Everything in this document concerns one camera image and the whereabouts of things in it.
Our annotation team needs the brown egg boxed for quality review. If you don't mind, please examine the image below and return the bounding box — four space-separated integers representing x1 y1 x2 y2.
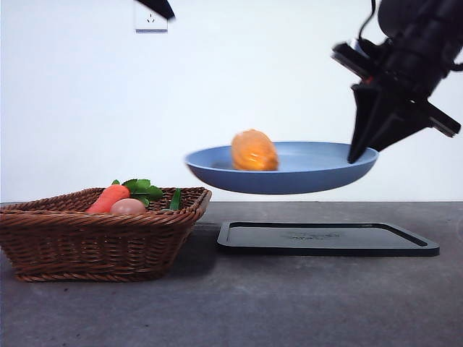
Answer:
109 198 147 217

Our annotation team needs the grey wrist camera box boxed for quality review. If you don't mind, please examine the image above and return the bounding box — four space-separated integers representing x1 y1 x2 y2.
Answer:
331 38 373 80

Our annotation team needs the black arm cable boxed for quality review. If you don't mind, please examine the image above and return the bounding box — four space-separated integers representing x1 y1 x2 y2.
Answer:
357 0 378 41

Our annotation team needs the orange toy carrot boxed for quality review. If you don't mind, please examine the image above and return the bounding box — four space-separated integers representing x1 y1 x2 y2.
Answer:
85 184 130 214

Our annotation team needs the green pepper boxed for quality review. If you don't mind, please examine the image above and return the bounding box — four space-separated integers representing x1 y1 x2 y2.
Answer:
161 188 182 213

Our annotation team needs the black rectangular tray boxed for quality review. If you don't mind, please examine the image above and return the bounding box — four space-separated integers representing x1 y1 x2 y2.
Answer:
216 220 441 257

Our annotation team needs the blue round plate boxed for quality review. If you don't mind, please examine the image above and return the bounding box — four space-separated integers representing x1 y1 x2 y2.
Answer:
184 141 380 195

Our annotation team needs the white wall socket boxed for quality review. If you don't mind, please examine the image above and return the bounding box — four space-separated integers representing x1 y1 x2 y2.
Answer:
135 5 169 34

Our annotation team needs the yellow-orange toy corn cob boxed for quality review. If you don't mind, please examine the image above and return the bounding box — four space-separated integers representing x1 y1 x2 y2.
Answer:
231 129 279 171

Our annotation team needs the green leafy vegetable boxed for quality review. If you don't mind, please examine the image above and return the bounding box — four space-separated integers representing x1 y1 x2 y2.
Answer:
111 179 164 209

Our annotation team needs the brown wicker basket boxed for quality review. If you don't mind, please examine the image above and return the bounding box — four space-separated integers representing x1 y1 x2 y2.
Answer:
0 187 213 283

